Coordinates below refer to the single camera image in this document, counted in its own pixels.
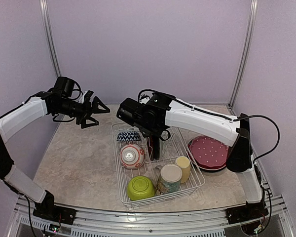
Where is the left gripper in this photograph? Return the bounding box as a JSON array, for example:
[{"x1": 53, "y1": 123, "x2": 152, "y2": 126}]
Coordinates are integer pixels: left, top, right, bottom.
[{"x1": 55, "y1": 96, "x2": 110, "y2": 128}]

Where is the teal red flower plate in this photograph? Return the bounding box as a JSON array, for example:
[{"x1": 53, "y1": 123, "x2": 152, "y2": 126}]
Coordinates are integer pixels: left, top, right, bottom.
[{"x1": 147, "y1": 136, "x2": 163, "y2": 161}]

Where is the red teal floral plate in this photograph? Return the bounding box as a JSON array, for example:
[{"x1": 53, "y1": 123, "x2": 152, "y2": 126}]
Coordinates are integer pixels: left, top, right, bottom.
[{"x1": 187, "y1": 138, "x2": 227, "y2": 171}]

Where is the pink polka dot plate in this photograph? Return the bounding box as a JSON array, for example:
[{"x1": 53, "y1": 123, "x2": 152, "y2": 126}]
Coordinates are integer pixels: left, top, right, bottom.
[{"x1": 188, "y1": 136, "x2": 229, "y2": 169}]

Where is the black rimmed beige plate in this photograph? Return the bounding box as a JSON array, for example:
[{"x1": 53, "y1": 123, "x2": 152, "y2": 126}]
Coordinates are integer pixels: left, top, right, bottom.
[{"x1": 199, "y1": 166, "x2": 226, "y2": 173}]

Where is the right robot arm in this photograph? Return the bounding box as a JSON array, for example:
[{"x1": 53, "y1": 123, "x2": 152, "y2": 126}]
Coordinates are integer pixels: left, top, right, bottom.
[{"x1": 138, "y1": 90, "x2": 266, "y2": 219}]

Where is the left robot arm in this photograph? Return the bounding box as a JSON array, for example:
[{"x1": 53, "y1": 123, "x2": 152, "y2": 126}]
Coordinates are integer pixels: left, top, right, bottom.
[{"x1": 0, "y1": 91, "x2": 110, "y2": 220}]

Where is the blue white patterned bowl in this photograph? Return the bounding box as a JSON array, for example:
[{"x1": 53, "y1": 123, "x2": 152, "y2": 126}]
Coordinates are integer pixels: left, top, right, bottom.
[{"x1": 116, "y1": 131, "x2": 141, "y2": 142}]

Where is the white red patterned bowl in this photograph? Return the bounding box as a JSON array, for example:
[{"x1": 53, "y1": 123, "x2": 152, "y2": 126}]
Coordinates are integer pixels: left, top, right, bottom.
[{"x1": 120, "y1": 144, "x2": 145, "y2": 170}]

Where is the pale yellow cup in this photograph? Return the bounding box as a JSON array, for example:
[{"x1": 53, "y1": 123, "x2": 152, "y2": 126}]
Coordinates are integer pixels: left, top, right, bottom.
[{"x1": 175, "y1": 156, "x2": 191, "y2": 184}]

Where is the teal floral mug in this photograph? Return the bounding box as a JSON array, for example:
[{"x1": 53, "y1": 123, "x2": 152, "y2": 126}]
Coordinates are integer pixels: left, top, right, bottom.
[{"x1": 155, "y1": 164, "x2": 182, "y2": 196}]

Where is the lime green bowl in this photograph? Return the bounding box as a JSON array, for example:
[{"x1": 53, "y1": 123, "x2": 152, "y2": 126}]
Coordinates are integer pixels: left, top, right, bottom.
[{"x1": 127, "y1": 175, "x2": 155, "y2": 201}]

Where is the white wire dish rack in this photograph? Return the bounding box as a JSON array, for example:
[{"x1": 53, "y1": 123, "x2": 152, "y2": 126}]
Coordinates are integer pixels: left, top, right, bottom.
[{"x1": 111, "y1": 122, "x2": 205, "y2": 207}]

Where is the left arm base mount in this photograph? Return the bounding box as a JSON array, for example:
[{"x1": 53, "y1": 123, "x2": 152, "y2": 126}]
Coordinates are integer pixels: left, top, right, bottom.
[{"x1": 33, "y1": 205, "x2": 77, "y2": 225}]

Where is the front aluminium rail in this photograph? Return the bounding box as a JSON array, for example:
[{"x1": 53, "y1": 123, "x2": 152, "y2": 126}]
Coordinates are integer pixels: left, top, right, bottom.
[{"x1": 6, "y1": 196, "x2": 295, "y2": 237}]

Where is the left aluminium frame post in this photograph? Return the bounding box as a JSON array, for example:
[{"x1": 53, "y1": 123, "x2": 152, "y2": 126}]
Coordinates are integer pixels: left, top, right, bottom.
[{"x1": 39, "y1": 0, "x2": 61, "y2": 77}]

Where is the aluminium frame post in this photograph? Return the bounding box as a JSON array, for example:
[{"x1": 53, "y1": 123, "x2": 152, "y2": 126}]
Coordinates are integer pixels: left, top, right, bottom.
[
  {"x1": 228, "y1": 0, "x2": 258, "y2": 109},
  {"x1": 39, "y1": 0, "x2": 61, "y2": 77}
]

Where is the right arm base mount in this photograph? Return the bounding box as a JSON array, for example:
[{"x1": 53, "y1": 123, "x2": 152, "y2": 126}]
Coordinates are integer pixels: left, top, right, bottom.
[{"x1": 225, "y1": 205, "x2": 269, "y2": 224}]

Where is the right aluminium frame post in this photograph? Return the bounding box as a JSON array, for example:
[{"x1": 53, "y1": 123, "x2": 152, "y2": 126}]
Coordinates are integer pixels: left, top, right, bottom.
[{"x1": 228, "y1": 0, "x2": 258, "y2": 109}]

